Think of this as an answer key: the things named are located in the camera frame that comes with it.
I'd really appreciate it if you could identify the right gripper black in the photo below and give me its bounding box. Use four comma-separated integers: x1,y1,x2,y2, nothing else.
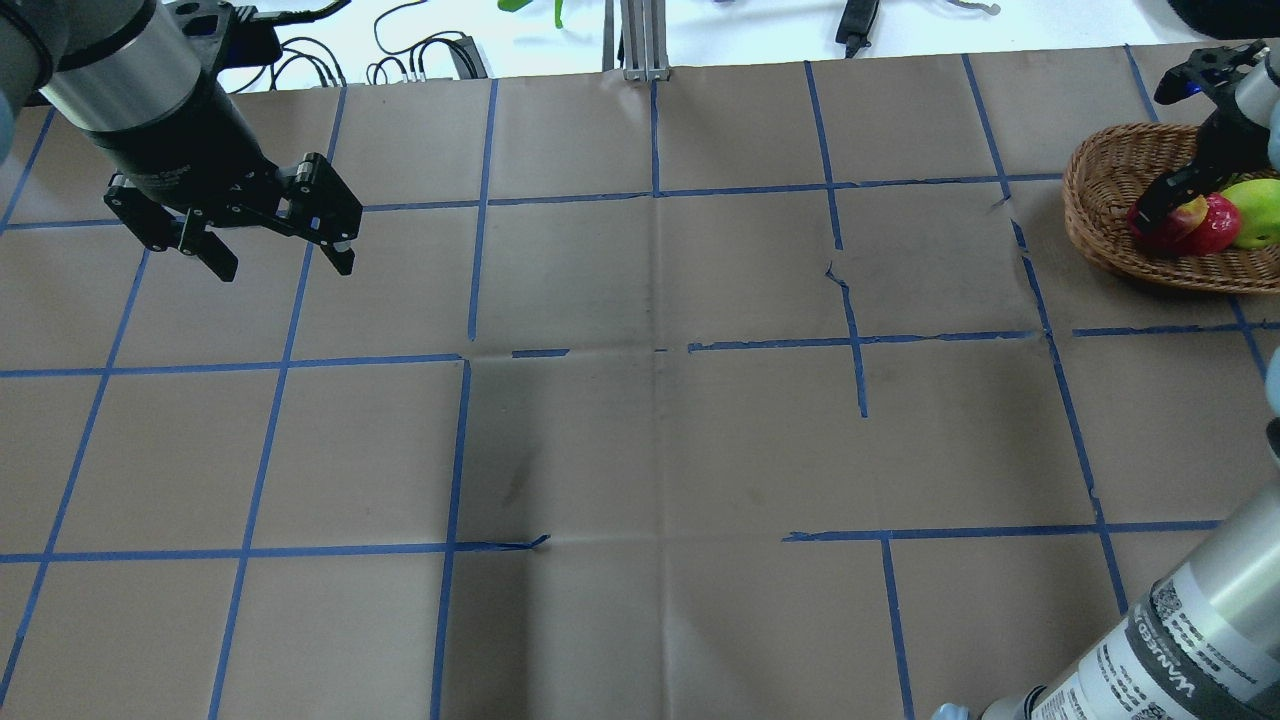
1135,105,1261,231

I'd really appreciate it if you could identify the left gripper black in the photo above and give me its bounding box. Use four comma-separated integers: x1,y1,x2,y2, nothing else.
92,76,364,283

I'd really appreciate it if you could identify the green apple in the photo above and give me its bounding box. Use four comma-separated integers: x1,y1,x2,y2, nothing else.
1221,178,1279,250

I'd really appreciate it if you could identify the red yellow apple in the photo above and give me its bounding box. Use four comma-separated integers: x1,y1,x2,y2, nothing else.
1126,196,1210,256

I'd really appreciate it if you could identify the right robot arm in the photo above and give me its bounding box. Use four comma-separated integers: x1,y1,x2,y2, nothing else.
984,40,1279,719

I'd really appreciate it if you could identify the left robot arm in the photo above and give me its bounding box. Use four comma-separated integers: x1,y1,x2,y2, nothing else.
1,1,364,282

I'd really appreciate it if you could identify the wicker basket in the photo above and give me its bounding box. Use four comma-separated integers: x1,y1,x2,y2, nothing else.
1061,122,1279,296

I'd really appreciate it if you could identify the reacher grabber tool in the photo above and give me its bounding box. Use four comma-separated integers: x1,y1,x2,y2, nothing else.
495,0,566,29

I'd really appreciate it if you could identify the brown paper table cover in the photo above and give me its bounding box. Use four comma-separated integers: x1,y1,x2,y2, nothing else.
3,46,1277,719

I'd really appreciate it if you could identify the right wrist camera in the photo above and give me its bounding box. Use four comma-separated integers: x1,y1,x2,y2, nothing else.
1153,40,1270,106

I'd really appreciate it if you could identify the aluminium frame post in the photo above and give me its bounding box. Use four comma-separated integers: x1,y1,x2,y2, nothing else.
602,1,671,83

